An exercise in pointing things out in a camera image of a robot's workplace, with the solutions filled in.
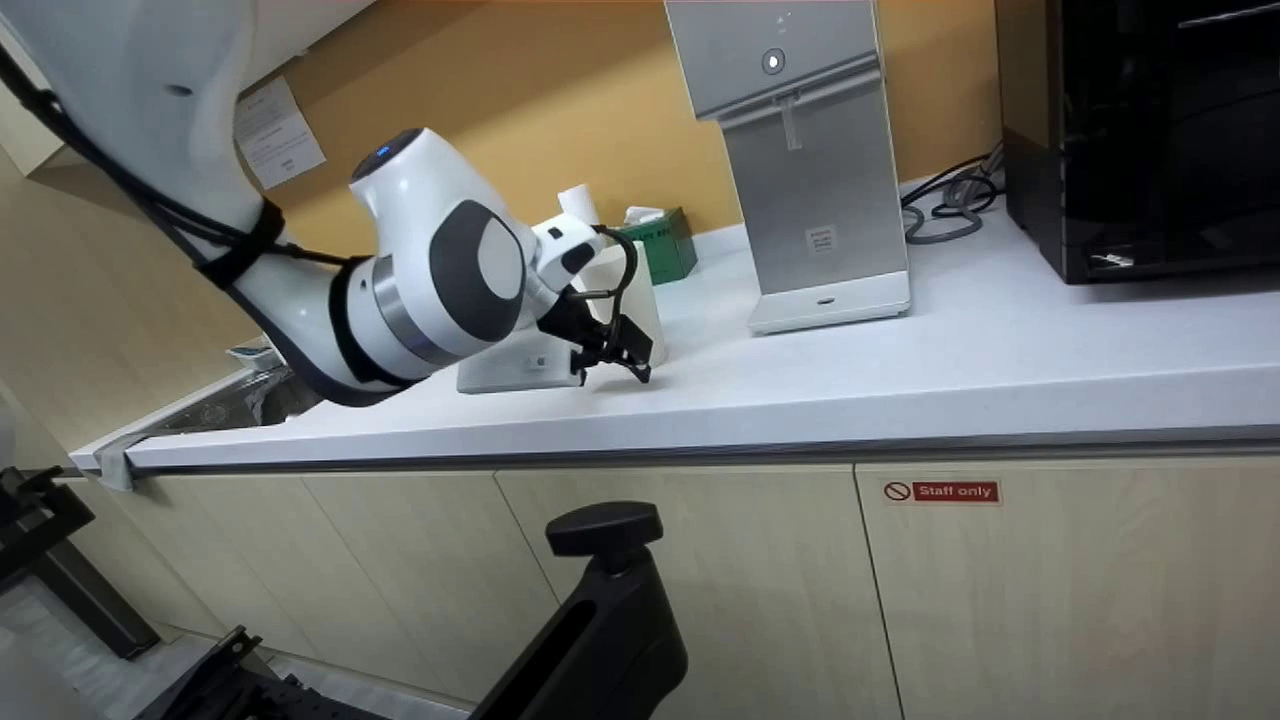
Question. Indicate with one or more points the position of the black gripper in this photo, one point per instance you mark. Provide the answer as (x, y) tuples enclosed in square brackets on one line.
[(595, 321)]

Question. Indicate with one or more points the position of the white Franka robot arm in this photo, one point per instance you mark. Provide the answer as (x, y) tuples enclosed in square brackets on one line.
[(266, 173)]

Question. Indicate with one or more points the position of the silver coffeemaker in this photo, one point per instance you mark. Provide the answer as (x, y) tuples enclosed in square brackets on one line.
[(812, 160)]

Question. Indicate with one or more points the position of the green tissue box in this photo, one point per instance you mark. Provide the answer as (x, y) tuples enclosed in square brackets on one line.
[(664, 245)]

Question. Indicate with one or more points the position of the white paper roll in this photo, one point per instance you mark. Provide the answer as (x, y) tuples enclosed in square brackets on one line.
[(579, 200)]

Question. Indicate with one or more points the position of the red warning sticker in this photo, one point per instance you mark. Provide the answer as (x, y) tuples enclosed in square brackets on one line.
[(943, 495)]

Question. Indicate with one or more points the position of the steel sink basin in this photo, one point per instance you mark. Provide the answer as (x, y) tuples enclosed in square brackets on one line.
[(234, 403)]

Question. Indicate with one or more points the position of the white upper cabinet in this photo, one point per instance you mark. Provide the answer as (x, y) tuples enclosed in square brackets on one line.
[(302, 25)]

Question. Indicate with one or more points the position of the black chair base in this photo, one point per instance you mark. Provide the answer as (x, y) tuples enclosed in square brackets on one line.
[(254, 685)]

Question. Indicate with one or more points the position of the grey counter edge clamp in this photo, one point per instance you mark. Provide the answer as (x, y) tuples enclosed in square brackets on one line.
[(109, 465)]

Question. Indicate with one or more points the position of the beige cabinet door with sticker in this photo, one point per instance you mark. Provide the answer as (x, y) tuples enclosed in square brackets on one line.
[(1093, 600)]

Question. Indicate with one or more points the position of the black metal stand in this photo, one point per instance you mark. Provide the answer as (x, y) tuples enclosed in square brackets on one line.
[(55, 547)]

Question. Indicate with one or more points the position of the black microwave oven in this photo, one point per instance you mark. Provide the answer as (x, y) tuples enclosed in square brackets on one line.
[(1160, 132)]

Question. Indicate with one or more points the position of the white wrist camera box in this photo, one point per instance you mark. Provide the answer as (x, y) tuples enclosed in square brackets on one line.
[(566, 245)]

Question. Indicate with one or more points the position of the white paper wall note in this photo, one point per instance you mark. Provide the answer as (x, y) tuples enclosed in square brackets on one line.
[(283, 142)]

